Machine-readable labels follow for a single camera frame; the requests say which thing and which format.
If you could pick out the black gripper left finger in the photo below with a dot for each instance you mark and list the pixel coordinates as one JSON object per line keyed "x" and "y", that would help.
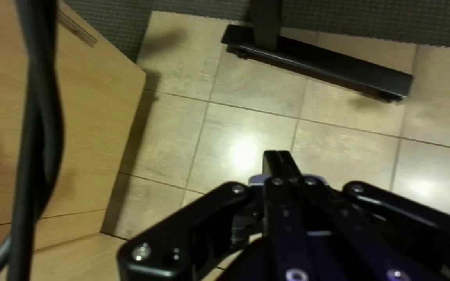
{"x": 210, "y": 234}

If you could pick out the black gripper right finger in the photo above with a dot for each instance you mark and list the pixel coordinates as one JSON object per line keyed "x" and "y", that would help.
{"x": 391, "y": 239}

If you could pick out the wooden base cabinet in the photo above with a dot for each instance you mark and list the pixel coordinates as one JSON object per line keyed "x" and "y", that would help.
{"x": 94, "y": 114}

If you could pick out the black metal stand base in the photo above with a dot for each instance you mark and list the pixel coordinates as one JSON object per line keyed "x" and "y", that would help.
{"x": 319, "y": 62}

